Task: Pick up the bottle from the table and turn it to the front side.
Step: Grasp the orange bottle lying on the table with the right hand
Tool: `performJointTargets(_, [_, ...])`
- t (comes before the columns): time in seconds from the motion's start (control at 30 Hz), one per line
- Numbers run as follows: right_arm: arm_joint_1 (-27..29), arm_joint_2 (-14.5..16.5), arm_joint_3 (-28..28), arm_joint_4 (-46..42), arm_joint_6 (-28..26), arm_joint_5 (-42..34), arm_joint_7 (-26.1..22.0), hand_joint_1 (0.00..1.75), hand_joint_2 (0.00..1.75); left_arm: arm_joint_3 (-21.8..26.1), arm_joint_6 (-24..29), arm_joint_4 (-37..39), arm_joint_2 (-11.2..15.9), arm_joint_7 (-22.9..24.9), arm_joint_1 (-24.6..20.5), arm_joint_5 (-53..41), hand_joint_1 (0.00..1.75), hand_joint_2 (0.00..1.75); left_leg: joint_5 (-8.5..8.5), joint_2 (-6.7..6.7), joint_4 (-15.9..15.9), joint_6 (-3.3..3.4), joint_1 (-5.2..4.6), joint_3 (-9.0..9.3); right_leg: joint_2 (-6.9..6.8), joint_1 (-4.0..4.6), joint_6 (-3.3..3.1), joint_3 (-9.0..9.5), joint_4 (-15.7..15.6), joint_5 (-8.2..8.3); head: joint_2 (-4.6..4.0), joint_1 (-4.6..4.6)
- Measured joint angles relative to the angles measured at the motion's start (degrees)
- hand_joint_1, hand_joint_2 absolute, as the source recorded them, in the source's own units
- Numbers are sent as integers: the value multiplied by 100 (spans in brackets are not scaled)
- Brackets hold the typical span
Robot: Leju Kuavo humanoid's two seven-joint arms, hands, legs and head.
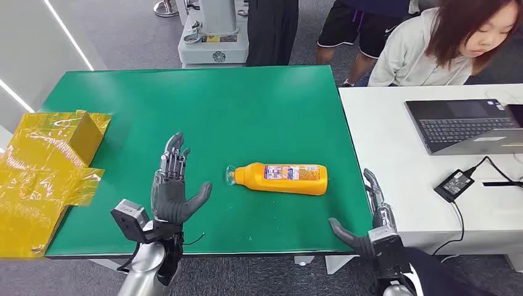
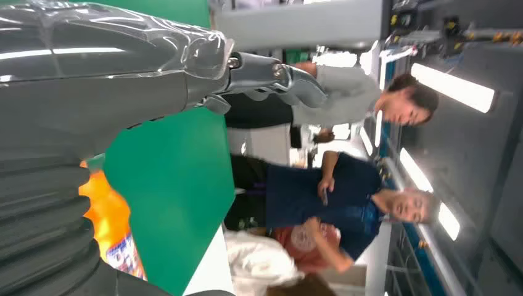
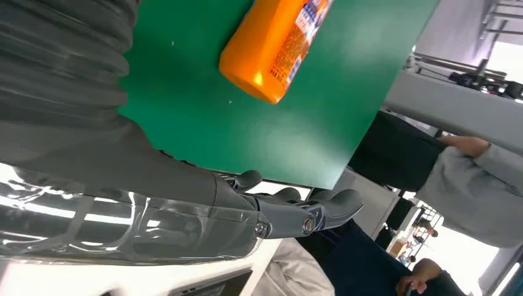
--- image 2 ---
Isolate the orange detergent bottle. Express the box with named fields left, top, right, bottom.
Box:
left=78, top=160, right=147, bottom=281

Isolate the person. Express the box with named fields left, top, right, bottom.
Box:
left=224, top=222, right=342, bottom=296
left=224, top=151, right=438, bottom=274
left=223, top=61, right=440, bottom=130

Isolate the white ceiling light panel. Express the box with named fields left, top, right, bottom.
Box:
left=410, top=62, right=496, bottom=114
left=438, top=202, right=461, bottom=242
left=399, top=147, right=435, bottom=194

